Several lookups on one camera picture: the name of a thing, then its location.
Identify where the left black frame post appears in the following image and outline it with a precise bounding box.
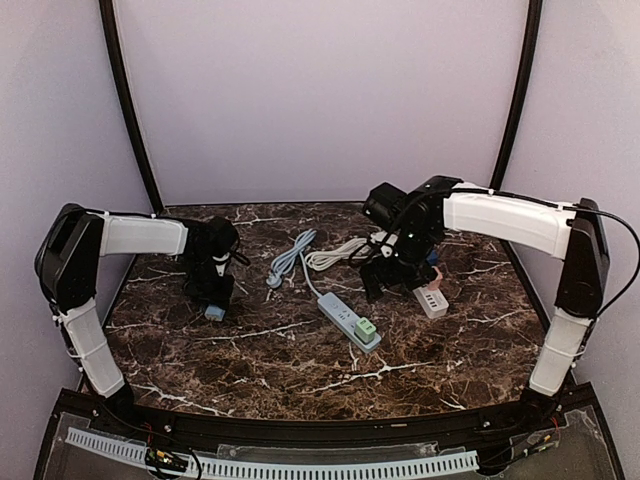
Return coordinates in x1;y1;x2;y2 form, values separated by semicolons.
98;0;164;213

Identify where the black front rail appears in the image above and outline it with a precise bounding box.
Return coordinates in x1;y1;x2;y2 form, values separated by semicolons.
44;383;595;451

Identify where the pink cube charger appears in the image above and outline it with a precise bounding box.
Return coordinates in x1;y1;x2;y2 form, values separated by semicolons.
427;266;443;291

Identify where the dark blue cube plug adapter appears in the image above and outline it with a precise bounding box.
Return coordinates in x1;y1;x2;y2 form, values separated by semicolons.
426;250;439;266

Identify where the right black frame post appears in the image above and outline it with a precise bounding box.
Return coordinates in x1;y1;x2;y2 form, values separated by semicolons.
490;0;544;189

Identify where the white slotted cable duct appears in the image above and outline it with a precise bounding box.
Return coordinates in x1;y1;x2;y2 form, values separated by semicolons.
65;427;479;479

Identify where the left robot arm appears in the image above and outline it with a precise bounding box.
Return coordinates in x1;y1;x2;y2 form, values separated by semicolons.
34;203;250;402

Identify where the light blue cube charger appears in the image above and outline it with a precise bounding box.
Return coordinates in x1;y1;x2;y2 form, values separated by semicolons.
204;304;226;322

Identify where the white cable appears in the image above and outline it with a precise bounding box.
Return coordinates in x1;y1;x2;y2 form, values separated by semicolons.
303;237;374;272

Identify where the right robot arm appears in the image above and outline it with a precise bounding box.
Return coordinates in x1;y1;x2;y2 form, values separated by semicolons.
358;176;611;397

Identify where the light blue cable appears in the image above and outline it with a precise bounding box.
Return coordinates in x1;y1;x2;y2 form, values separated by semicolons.
265;228;321;301

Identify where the green cube charger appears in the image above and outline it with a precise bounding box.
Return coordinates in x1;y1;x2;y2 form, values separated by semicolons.
354;317;377;345

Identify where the white power strip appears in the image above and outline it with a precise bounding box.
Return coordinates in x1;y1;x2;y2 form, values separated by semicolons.
413;287;449;319

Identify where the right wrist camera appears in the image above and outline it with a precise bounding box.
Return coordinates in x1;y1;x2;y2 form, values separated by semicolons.
362;182;407;231

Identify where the light blue power strip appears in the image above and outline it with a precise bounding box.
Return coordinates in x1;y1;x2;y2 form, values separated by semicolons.
317;293;381;353

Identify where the black frame post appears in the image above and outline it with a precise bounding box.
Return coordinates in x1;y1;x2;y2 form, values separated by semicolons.
490;0;544;189
98;0;164;213

